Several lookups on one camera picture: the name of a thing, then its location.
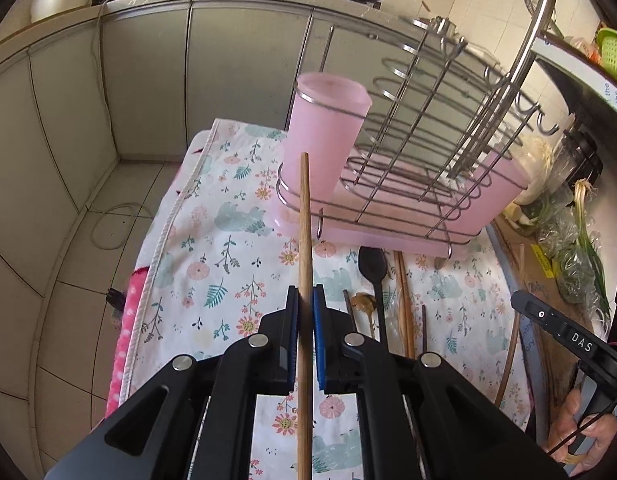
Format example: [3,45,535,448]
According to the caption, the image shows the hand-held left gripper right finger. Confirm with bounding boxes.
[313,284,569,480]

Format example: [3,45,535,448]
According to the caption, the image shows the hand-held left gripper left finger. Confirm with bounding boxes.
[56,285,302,480]

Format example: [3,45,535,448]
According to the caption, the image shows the wooden chopstick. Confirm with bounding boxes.
[297,152,313,480]
[493,244,527,408]
[399,252,417,358]
[393,251,412,358]

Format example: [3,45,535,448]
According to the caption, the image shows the black spoon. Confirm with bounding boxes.
[357,246,392,356]

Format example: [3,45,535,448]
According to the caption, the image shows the pink plastic utensil cup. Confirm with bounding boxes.
[459,152,532,241]
[281,72,373,201]

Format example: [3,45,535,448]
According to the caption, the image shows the steel wire dish rack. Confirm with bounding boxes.
[276,15,562,261]

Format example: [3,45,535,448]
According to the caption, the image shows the person's right hand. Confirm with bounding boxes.
[546,390,617,476]

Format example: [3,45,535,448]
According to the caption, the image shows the clear plastic bag of greens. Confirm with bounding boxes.
[539,210,609,322]

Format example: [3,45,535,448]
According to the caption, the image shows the green onions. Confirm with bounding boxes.
[573,179,612,318]

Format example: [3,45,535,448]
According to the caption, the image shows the floral table cloth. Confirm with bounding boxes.
[106,119,534,480]

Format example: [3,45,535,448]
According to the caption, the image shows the pink drip tray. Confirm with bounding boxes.
[271,155,489,261]

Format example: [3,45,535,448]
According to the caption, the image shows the pink dotted blanket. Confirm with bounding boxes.
[104,267,149,418]

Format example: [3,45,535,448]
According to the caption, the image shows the napa cabbage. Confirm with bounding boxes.
[513,137,560,206]

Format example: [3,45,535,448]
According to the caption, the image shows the black blender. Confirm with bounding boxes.
[559,127,604,196]

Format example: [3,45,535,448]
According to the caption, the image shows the green plastic basket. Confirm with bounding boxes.
[596,27,617,91]

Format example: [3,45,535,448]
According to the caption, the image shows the metal storage shelf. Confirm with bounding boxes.
[489,0,617,128]

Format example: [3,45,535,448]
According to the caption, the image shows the white power cable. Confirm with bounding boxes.
[86,0,156,253]

